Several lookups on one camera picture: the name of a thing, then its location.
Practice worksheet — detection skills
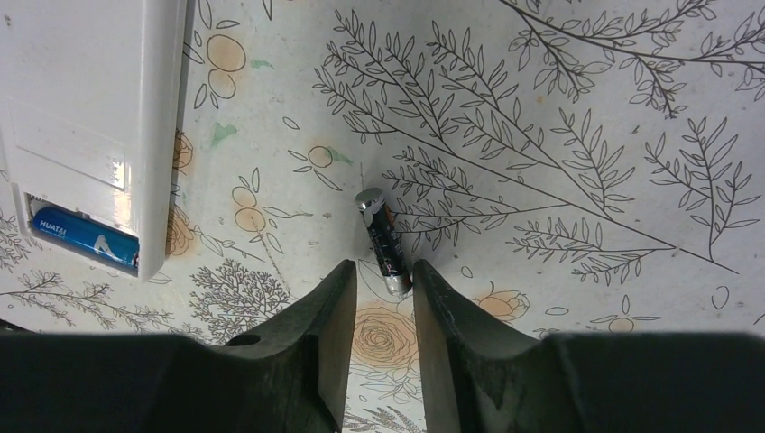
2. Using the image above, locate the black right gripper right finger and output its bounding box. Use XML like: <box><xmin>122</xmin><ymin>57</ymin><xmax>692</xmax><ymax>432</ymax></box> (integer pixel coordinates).
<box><xmin>413</xmin><ymin>260</ymin><xmax>764</xmax><ymax>432</ymax></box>

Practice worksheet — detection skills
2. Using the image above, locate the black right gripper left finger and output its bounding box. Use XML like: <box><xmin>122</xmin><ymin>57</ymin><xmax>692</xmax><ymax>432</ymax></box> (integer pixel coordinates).
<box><xmin>1</xmin><ymin>260</ymin><xmax>357</xmax><ymax>432</ymax></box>

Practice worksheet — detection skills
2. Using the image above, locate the black battery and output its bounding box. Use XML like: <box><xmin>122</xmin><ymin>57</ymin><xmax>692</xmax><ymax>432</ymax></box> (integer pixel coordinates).
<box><xmin>355</xmin><ymin>188</ymin><xmax>412</xmax><ymax>298</ymax></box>

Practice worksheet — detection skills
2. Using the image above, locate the blue battery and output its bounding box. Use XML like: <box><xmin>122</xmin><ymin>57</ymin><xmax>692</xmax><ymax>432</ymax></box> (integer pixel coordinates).
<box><xmin>32</xmin><ymin>207</ymin><xmax>140</xmax><ymax>269</ymax></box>

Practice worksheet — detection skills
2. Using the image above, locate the white remote control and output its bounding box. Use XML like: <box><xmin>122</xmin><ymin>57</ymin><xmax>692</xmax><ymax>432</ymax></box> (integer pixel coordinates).
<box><xmin>1</xmin><ymin>1</ymin><xmax>188</xmax><ymax>281</ymax></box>

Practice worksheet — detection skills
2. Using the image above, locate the floral table mat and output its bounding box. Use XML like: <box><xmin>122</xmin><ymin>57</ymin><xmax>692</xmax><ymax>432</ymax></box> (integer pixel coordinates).
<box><xmin>1</xmin><ymin>1</ymin><xmax>764</xmax><ymax>432</ymax></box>

